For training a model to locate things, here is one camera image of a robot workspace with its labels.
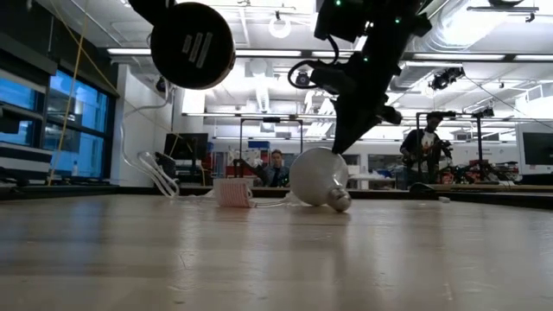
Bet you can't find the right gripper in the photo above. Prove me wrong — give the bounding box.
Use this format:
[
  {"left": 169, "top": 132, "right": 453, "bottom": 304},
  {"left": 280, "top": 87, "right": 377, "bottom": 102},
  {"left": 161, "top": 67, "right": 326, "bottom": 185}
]
[{"left": 331, "top": 50, "right": 404, "bottom": 156}]

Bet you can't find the white flood lightbulb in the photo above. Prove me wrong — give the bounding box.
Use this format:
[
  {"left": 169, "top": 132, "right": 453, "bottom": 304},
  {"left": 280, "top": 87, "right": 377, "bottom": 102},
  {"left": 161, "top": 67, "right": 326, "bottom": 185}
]
[{"left": 289, "top": 146, "right": 353, "bottom": 213}]

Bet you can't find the standing person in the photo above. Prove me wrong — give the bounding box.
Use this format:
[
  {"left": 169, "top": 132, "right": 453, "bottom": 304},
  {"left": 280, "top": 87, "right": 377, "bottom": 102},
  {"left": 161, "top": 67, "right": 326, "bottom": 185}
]
[{"left": 399, "top": 111, "right": 454, "bottom": 186}]

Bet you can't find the seated person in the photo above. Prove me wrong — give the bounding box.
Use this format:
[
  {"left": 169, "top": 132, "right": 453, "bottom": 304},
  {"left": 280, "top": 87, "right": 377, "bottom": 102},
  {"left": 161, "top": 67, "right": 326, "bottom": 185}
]
[{"left": 257, "top": 149, "right": 292, "bottom": 188}]

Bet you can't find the black ceiling spotlight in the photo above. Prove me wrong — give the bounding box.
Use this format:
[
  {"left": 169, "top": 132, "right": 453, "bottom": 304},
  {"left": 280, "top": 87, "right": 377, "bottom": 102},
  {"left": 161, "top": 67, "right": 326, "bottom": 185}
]
[{"left": 429, "top": 66, "right": 467, "bottom": 92}]

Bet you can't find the long ceiling light strip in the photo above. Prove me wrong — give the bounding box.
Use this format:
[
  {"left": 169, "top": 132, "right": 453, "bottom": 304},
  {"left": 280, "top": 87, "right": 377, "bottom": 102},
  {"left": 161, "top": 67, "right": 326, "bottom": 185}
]
[
  {"left": 106, "top": 47, "right": 362, "bottom": 59},
  {"left": 401, "top": 52, "right": 553, "bottom": 62}
]

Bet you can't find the dark framed window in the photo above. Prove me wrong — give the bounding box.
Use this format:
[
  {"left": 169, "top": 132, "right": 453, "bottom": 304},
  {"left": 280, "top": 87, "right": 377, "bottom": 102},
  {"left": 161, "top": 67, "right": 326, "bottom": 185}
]
[{"left": 0, "top": 64, "right": 117, "bottom": 182}]

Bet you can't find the black computer monitor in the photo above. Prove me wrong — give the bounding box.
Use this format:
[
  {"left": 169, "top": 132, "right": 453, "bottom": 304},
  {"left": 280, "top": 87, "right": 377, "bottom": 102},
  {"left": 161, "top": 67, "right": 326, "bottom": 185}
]
[{"left": 163, "top": 132, "right": 210, "bottom": 162}]

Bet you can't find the clear plastic bag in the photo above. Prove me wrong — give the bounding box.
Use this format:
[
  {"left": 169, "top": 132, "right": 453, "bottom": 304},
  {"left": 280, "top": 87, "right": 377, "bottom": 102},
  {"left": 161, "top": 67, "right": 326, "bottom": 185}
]
[{"left": 119, "top": 84, "right": 303, "bottom": 208}]

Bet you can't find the white framed monitor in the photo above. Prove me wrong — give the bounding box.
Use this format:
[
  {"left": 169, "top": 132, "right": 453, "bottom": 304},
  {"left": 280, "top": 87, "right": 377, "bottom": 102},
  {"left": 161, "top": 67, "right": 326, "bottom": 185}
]
[{"left": 516, "top": 122, "right": 553, "bottom": 176}]

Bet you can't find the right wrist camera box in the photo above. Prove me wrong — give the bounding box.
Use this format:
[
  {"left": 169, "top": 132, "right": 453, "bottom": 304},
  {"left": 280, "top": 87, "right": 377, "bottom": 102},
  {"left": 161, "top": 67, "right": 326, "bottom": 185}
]
[{"left": 308, "top": 63, "right": 347, "bottom": 95}]

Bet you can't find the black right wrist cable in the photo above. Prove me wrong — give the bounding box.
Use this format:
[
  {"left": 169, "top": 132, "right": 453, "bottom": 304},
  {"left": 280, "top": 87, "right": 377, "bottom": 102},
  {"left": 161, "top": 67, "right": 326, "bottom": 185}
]
[{"left": 287, "top": 34, "right": 343, "bottom": 91}]

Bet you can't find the black station frame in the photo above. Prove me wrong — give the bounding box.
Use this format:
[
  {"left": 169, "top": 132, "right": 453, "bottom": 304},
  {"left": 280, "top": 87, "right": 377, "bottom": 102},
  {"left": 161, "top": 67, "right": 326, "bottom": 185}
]
[
  {"left": 238, "top": 116, "right": 304, "bottom": 179},
  {"left": 414, "top": 108, "right": 496, "bottom": 185}
]

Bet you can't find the yellow cable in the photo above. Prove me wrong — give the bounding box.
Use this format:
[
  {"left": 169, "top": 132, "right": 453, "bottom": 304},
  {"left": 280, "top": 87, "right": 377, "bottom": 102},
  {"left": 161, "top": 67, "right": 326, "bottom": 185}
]
[{"left": 46, "top": 0, "right": 118, "bottom": 187}]

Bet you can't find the white ring light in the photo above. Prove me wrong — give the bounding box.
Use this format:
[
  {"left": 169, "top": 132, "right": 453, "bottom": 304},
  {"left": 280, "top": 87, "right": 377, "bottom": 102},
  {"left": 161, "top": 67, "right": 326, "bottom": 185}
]
[{"left": 267, "top": 10, "right": 293, "bottom": 40}]

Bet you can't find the silver ventilation duct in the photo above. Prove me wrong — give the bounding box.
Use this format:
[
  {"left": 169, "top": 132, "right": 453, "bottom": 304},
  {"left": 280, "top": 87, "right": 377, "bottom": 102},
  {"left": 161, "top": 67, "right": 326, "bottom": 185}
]
[{"left": 405, "top": 0, "right": 553, "bottom": 55}]

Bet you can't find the black aluminium table frame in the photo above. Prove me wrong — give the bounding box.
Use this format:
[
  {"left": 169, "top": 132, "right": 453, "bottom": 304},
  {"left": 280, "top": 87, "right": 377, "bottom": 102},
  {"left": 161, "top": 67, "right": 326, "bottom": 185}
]
[{"left": 0, "top": 183, "right": 553, "bottom": 212}]

